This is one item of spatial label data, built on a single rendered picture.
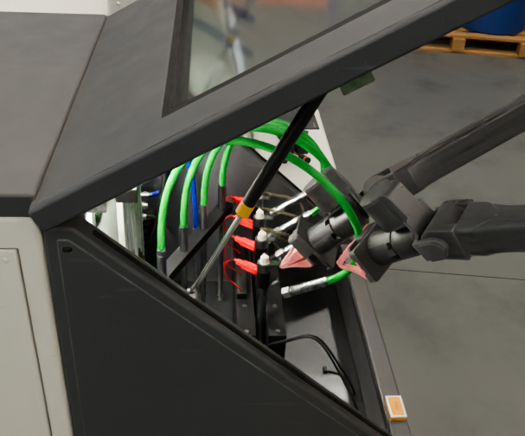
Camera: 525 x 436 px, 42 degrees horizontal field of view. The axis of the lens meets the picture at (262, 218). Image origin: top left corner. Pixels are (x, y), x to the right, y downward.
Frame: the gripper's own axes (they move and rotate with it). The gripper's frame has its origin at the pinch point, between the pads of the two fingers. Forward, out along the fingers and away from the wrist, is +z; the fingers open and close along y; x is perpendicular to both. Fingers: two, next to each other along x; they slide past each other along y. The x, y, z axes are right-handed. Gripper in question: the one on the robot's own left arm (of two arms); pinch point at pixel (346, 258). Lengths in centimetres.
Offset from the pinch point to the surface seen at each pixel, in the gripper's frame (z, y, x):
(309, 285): 7.4, 4.7, 0.7
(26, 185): -9, 38, -41
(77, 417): 16, 47, -11
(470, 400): 95, -76, 109
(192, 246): 34.0, 3.8, -14.8
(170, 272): 30.9, 12.8, -14.6
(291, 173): 60, -49, -7
